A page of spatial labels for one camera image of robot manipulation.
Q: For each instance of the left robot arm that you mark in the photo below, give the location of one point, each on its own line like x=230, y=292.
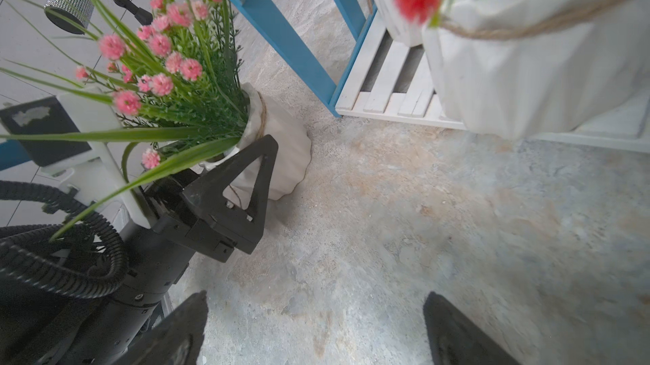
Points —
x=83, y=292

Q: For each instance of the pink flower pot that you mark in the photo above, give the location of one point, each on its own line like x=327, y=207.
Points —
x=175, y=85

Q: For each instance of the blue white wooden rack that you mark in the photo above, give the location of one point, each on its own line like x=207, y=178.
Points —
x=625, y=127

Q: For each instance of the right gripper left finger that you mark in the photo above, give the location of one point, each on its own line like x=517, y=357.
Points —
x=177, y=339

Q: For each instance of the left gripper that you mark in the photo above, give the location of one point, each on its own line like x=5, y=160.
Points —
x=221, y=211

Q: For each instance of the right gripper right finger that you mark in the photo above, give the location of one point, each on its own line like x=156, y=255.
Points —
x=455, y=339

